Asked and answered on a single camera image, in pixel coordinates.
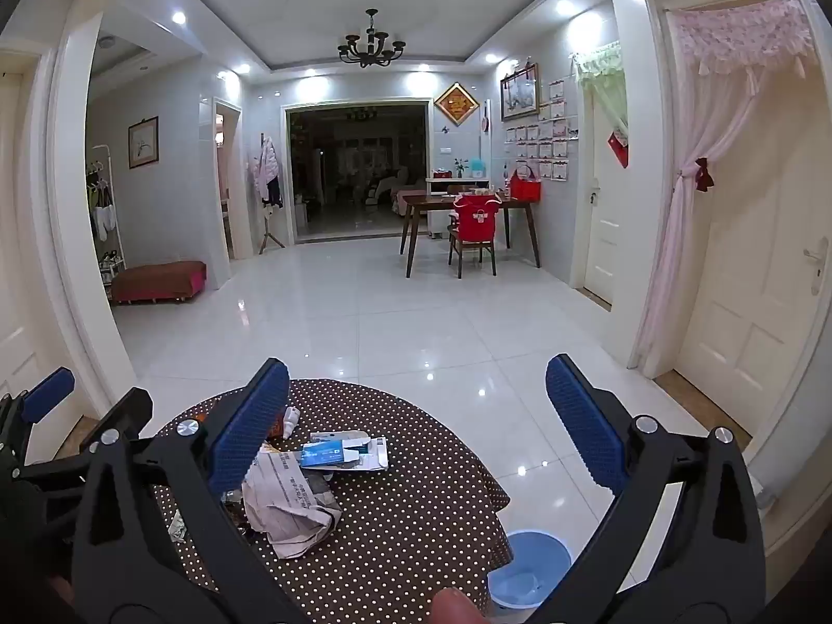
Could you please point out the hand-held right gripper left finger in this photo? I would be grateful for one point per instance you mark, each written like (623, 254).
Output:
(250, 426)

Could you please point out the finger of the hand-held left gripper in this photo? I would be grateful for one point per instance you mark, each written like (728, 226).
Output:
(127, 411)
(49, 391)

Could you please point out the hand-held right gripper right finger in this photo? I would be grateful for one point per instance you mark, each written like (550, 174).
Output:
(585, 429)

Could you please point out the newspaper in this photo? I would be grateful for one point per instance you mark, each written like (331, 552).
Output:
(286, 500)

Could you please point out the blue white carton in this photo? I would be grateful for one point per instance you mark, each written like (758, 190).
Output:
(328, 454)

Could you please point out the blue plastic bin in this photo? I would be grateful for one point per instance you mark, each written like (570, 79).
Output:
(520, 572)

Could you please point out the person's right hand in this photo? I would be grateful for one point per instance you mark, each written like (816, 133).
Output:
(456, 608)

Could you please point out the small white bottle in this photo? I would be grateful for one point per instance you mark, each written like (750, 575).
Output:
(291, 419)

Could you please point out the white panel door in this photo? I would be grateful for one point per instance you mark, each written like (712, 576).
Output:
(16, 273)

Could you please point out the crumpled silver wrapper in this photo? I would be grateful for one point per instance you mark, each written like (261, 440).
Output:
(177, 525)

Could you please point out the red ottoman bench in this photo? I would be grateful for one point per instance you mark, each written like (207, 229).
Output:
(159, 279)

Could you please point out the brown polka dot tablecloth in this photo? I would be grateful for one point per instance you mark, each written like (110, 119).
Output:
(403, 500)

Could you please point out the white clothes rack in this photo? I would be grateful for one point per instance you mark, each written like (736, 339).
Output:
(105, 221)

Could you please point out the white door with green curtain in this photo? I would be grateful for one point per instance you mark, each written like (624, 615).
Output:
(604, 240)

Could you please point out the pink door curtain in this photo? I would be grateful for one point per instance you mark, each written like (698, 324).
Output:
(676, 240)

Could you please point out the wooden chair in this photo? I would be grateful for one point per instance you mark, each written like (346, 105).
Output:
(471, 250)

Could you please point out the white door with pink curtain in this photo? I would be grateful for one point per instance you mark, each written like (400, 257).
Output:
(760, 305)

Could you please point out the red chair cover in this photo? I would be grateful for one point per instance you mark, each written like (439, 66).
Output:
(478, 216)

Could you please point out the red bag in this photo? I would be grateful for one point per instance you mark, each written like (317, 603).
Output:
(525, 187)

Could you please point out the white cabinet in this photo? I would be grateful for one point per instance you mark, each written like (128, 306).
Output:
(442, 218)

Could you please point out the coat stand with clothes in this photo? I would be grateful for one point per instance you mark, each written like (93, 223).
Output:
(266, 169)

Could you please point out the framed flower picture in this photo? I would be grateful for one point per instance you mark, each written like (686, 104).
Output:
(143, 143)

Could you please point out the wooden dining table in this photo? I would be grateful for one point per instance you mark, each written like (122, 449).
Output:
(429, 203)

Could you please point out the sofa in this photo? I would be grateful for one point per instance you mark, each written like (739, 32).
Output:
(390, 185)

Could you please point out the red curtain bow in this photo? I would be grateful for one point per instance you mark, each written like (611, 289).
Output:
(704, 174)

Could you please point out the red door hanging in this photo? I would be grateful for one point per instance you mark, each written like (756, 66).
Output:
(619, 148)

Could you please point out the small potted plant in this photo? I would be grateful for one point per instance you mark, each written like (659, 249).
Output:
(460, 168)

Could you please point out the green door curtain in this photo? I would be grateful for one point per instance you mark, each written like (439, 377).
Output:
(608, 78)

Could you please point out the black chandelier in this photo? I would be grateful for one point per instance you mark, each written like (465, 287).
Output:
(370, 45)

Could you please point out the group of wall certificates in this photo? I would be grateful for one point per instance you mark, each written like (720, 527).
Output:
(543, 136)

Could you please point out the framed wall picture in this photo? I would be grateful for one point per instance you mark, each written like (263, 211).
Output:
(519, 92)

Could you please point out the red diamond wall decoration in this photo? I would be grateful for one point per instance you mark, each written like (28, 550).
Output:
(456, 103)

